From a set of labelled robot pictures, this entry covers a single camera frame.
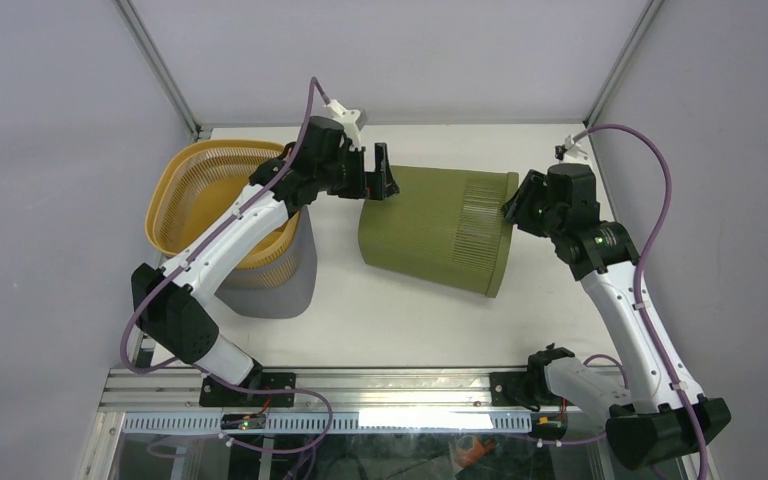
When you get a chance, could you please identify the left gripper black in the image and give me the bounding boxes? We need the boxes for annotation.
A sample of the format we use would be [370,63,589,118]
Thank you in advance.
[316,143,398,200]

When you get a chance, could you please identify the green slatted plastic basket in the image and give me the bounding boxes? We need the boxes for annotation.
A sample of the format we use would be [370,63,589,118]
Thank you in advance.
[358,166,519,298]

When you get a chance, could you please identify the grey slatted plastic basket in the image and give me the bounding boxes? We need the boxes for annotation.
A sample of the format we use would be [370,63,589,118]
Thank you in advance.
[216,210,318,319]

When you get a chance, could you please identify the yellow slatted plastic basket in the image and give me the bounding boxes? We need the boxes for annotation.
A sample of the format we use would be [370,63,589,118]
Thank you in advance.
[145,139,284,258]

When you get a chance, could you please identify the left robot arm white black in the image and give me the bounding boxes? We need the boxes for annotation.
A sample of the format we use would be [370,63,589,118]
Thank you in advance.
[126,116,399,406]

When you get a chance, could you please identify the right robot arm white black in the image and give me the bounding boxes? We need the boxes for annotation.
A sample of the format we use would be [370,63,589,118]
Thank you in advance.
[502,163,732,470]

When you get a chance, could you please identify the orange object under table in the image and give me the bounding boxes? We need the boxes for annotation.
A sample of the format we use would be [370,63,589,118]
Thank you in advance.
[453,435,496,468]

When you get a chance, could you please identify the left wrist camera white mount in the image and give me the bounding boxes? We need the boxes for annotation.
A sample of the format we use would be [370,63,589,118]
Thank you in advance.
[325,99,368,150]

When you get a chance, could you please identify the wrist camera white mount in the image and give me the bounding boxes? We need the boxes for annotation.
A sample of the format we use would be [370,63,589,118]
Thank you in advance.
[325,99,368,150]
[554,135,590,164]

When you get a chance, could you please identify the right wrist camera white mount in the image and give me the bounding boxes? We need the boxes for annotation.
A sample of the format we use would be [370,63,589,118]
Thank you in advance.
[554,135,590,164]

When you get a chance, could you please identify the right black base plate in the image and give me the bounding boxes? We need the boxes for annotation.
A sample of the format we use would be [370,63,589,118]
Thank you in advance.
[489,370,553,411]

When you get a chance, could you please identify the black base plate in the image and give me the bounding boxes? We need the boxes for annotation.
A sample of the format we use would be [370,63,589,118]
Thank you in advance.
[489,370,553,411]
[198,372,296,408]

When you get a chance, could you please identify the white slotted cable duct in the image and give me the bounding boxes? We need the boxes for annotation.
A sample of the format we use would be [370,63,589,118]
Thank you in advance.
[122,407,532,436]

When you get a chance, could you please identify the right aluminium frame post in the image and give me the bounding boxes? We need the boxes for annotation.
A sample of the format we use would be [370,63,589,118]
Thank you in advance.
[583,0,666,127]

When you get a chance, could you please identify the aluminium frame post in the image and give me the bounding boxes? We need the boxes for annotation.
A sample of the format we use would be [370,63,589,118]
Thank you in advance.
[583,0,666,127]
[112,0,202,141]

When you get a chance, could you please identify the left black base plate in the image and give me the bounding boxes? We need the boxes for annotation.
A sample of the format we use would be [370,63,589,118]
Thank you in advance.
[198,372,296,408]

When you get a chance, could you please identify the left aluminium frame post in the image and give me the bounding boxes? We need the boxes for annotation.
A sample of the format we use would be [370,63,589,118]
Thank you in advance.
[112,0,202,141]

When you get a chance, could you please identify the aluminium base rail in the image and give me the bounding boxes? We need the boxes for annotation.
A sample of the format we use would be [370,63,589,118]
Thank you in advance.
[98,367,524,413]

